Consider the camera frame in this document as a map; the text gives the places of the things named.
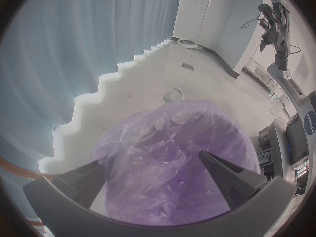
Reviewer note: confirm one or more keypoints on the white trash bin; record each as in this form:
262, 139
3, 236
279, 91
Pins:
148, 139

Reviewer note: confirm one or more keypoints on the purple plastic bag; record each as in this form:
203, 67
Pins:
160, 181

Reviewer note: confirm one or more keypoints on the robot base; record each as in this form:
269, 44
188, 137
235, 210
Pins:
276, 142

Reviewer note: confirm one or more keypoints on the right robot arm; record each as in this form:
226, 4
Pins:
281, 58

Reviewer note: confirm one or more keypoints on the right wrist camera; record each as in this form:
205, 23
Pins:
263, 23

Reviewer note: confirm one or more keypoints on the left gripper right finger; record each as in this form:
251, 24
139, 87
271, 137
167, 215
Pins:
229, 181

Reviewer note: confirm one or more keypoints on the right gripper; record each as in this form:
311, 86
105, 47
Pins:
269, 37

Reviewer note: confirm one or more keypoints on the pale blue curtain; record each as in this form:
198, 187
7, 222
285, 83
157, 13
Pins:
61, 46

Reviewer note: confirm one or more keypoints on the white paper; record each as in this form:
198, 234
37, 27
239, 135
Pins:
174, 96

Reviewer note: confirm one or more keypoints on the white cushioned wooden chair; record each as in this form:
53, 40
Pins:
24, 172

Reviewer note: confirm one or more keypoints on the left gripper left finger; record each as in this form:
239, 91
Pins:
84, 184

